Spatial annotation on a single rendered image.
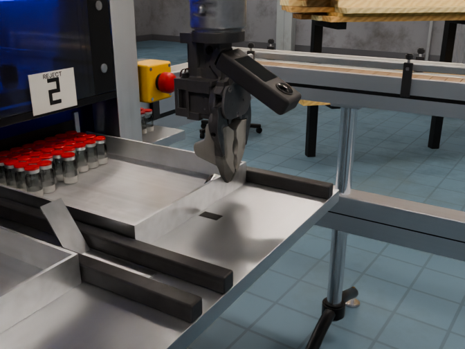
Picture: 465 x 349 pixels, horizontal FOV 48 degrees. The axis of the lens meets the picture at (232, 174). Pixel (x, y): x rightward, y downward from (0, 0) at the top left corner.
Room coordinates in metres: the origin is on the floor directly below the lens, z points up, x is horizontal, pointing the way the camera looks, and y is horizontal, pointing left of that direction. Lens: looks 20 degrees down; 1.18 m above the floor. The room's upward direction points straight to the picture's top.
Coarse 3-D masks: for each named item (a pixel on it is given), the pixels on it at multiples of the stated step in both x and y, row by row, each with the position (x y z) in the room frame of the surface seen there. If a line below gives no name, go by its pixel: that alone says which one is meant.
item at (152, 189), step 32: (128, 160) 0.86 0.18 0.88; (160, 160) 0.84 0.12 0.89; (192, 160) 0.80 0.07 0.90; (0, 192) 0.66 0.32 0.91; (64, 192) 0.71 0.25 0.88; (96, 192) 0.71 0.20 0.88; (128, 192) 0.71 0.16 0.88; (160, 192) 0.71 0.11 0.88; (192, 192) 0.64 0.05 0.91; (224, 192) 0.70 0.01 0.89; (96, 224) 0.57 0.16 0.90; (128, 224) 0.54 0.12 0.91; (160, 224) 0.57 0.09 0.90
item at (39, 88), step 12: (48, 72) 0.78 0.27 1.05; (60, 72) 0.80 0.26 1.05; (72, 72) 0.82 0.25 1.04; (36, 84) 0.76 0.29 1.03; (48, 84) 0.78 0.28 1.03; (60, 84) 0.79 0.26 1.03; (72, 84) 0.81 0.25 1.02; (36, 96) 0.75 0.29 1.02; (48, 96) 0.77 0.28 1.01; (60, 96) 0.79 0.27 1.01; (72, 96) 0.81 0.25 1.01; (36, 108) 0.75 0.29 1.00; (48, 108) 0.77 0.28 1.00; (60, 108) 0.79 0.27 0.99
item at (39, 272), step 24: (0, 240) 0.53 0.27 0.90; (24, 240) 0.51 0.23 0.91; (0, 264) 0.51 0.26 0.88; (24, 264) 0.51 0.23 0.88; (48, 264) 0.49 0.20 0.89; (72, 264) 0.46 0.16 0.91; (0, 288) 0.46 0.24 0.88; (24, 288) 0.41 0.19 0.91; (48, 288) 0.44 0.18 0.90; (72, 288) 0.46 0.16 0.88; (0, 312) 0.39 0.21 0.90; (24, 312) 0.41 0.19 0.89
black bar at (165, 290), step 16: (80, 256) 0.49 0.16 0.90; (80, 272) 0.47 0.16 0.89; (96, 272) 0.46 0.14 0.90; (112, 272) 0.46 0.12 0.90; (128, 272) 0.46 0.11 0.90; (112, 288) 0.45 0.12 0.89; (128, 288) 0.44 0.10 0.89; (144, 288) 0.43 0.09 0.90; (160, 288) 0.43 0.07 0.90; (176, 288) 0.43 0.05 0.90; (144, 304) 0.43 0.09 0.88; (160, 304) 0.42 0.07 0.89; (176, 304) 0.41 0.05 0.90; (192, 304) 0.40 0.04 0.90; (192, 320) 0.40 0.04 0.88
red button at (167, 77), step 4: (164, 72) 0.99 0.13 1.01; (168, 72) 0.99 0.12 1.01; (160, 76) 0.98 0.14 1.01; (164, 76) 0.97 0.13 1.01; (168, 76) 0.97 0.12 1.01; (172, 76) 0.98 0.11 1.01; (160, 80) 0.97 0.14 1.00; (164, 80) 0.97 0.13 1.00; (168, 80) 0.97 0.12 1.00; (172, 80) 0.98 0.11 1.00; (160, 84) 0.97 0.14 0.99; (164, 84) 0.97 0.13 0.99; (168, 84) 0.97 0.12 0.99; (172, 84) 0.98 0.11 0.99; (160, 88) 0.97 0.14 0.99; (164, 88) 0.97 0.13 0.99; (168, 88) 0.97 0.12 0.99; (172, 88) 0.98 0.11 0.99; (164, 92) 0.98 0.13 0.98; (168, 92) 0.97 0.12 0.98
